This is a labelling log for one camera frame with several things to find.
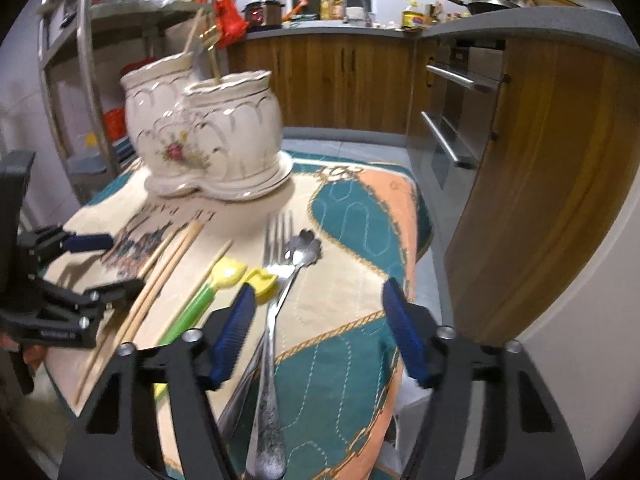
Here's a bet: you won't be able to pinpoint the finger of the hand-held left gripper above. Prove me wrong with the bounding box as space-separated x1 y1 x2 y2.
19 226 116 267
20 276 147 350

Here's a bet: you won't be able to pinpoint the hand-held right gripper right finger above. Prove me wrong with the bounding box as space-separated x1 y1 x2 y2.
382 277 586 480

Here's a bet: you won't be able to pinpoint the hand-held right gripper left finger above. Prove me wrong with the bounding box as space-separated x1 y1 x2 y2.
57 282 258 480

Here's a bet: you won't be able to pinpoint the yellow green plastic fork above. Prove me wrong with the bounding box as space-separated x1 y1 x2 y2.
152 267 278 403

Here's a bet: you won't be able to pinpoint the yellow green plastic spoon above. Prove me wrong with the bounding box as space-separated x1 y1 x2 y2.
159 257 247 348

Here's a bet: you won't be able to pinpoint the floral ceramic utensil holder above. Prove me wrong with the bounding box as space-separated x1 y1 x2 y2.
120 54 293 202

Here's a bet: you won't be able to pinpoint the printed quilted tablecloth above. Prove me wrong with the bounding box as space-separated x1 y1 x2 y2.
45 150 435 480

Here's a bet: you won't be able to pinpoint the orange packet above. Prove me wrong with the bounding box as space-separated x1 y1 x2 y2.
102 107 131 141

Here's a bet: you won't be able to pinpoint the stainless steel rack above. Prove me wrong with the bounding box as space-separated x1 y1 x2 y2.
37 0 231 206

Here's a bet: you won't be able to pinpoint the wooden cabinet side panel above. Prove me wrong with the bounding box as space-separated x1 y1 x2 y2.
442 35 640 346

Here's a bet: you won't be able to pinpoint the built-in steel oven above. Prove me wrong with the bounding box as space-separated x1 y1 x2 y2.
407 35 511 191

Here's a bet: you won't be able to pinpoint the gold metal utensil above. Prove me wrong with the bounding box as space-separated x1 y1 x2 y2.
197 22 223 83

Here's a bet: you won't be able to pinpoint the wooden base cabinets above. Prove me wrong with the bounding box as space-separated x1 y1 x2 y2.
227 35 416 133

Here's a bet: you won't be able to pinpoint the red plastic bag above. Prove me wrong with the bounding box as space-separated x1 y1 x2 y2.
212 0 248 48

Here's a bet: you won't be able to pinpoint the rice cooker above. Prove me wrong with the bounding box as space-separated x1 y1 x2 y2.
242 0 286 31

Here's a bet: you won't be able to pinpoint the yellow jar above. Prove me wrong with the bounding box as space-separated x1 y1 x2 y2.
402 2 426 28

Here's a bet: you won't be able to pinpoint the grey kitchen countertop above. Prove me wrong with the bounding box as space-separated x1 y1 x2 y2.
245 0 640 61

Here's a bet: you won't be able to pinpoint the black frying pan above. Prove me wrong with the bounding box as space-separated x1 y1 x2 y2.
422 0 521 16

